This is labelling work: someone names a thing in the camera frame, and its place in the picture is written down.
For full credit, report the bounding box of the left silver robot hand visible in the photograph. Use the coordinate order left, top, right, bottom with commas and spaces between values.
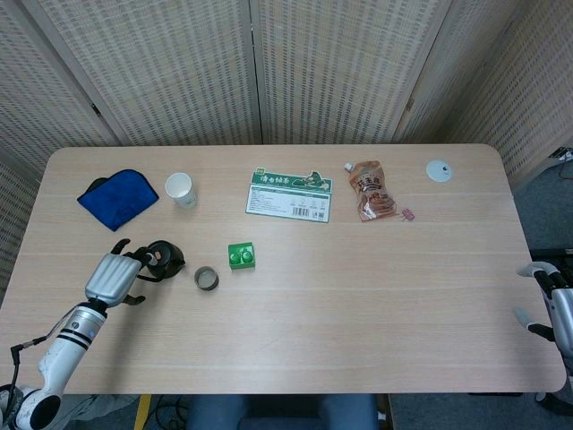
84, 238, 156, 310

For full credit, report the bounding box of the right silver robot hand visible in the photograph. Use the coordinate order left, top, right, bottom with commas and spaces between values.
513, 262, 573, 359

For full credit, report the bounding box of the black round pot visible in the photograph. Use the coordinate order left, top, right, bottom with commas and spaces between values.
136, 240, 186, 284

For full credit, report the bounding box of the small grey cup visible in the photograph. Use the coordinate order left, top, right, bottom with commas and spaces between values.
193, 265, 220, 293

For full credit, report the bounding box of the blue folded cloth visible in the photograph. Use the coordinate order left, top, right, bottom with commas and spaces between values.
76, 168, 160, 233

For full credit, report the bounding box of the white paper cup, leaf print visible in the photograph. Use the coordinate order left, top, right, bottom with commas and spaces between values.
164, 172, 199, 210

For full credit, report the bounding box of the green building block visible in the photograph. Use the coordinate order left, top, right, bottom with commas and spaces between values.
227, 241, 257, 272

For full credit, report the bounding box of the yellow bar under table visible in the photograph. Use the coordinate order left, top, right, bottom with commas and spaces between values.
133, 393, 153, 430

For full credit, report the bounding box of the green and white printed card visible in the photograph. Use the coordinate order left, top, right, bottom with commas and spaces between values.
244, 167, 334, 224

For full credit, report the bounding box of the white round grommet cover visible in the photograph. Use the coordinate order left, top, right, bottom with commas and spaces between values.
425, 159, 454, 184

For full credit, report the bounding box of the blue robot body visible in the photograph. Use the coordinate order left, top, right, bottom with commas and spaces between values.
185, 393, 380, 430

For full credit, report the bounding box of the woven folding screen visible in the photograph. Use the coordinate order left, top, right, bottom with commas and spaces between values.
0, 0, 573, 297

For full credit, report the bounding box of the brown spouted drink pouch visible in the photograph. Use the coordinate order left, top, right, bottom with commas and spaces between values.
344, 160, 399, 223

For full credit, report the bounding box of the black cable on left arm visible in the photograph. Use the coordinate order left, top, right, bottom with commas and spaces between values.
0, 308, 75, 430

